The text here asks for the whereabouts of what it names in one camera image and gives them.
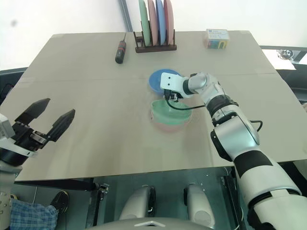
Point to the black shoe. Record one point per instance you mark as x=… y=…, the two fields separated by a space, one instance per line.
x=60 y=201

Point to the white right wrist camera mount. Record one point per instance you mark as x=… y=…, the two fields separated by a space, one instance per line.
x=170 y=81

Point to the green bowl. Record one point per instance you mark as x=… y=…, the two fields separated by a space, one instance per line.
x=169 y=115

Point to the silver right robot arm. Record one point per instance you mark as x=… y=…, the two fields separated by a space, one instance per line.
x=239 y=134

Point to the grey robot torso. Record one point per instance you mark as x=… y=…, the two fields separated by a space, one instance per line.
x=148 y=224

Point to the silver left robot leg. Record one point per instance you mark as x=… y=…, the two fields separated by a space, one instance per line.
x=136 y=203

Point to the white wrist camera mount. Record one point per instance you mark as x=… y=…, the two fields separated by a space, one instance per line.
x=170 y=81
x=4 y=130

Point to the grey vertical post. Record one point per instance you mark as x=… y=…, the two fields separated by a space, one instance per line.
x=127 y=15

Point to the silver robot leg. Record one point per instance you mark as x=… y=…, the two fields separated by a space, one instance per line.
x=199 y=203
x=136 y=203

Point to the white perforated object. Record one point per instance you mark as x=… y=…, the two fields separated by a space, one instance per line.
x=4 y=208

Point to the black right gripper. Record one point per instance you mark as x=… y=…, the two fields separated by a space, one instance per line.
x=172 y=91

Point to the blue plaid trouser leg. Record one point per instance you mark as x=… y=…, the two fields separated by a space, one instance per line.
x=31 y=214

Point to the deep pink plate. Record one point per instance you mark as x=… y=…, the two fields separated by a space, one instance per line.
x=169 y=21

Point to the dark wooden plate rack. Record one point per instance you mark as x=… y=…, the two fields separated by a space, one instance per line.
x=156 y=48

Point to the black red screwdriver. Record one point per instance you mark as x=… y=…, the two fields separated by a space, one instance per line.
x=120 y=51

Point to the green plate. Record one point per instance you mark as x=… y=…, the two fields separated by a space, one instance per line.
x=143 y=21

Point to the light pink plate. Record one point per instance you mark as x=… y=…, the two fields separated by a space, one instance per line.
x=152 y=21

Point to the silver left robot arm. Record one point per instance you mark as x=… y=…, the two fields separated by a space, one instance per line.
x=8 y=159

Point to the silver right robot leg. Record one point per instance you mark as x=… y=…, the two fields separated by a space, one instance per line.
x=199 y=203

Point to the clear box of cards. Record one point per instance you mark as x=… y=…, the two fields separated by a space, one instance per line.
x=217 y=39

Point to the black table frame bar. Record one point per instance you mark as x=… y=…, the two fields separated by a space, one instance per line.
x=60 y=185

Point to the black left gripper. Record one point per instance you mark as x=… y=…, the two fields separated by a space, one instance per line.
x=25 y=136

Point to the pink bowl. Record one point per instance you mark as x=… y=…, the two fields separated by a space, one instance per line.
x=168 y=128

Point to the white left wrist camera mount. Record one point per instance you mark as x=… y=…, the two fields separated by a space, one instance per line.
x=4 y=130

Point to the blue plate on table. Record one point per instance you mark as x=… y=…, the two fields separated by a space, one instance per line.
x=154 y=81

